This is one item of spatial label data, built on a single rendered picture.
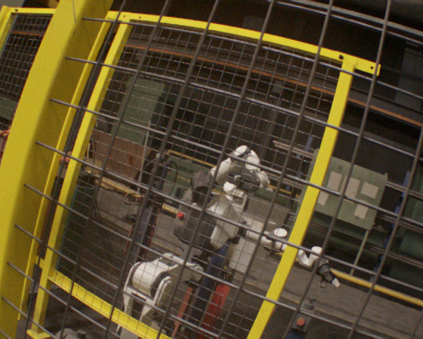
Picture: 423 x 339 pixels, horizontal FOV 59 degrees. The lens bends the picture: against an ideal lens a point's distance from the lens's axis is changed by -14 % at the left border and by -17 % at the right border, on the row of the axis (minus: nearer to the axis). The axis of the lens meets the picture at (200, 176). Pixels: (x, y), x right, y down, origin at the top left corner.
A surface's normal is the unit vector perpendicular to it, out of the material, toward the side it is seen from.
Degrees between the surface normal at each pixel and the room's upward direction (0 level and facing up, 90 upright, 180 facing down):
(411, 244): 90
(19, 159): 90
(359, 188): 90
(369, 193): 90
